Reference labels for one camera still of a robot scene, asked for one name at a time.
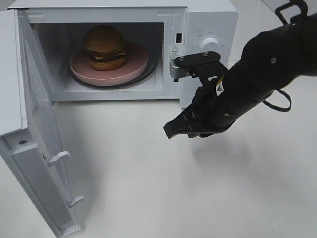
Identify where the pink round plate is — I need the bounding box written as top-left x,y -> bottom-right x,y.
69,43 -> 149,86

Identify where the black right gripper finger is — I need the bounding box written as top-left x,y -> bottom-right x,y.
163,104 -> 206,139

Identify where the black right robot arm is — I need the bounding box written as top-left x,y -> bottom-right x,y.
163,14 -> 317,138

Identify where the glass microwave turntable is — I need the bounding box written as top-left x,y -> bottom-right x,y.
116,57 -> 157,88

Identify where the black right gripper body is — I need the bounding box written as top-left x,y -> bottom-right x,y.
188,61 -> 235,138

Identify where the white microwave oven body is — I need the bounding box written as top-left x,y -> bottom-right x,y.
7,0 -> 238,107

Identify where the white microwave door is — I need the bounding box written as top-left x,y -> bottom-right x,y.
0,9 -> 83,238

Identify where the upper white power knob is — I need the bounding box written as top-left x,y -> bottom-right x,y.
200,36 -> 220,53

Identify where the burger with lettuce and cheese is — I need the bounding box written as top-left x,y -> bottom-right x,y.
83,25 -> 126,71

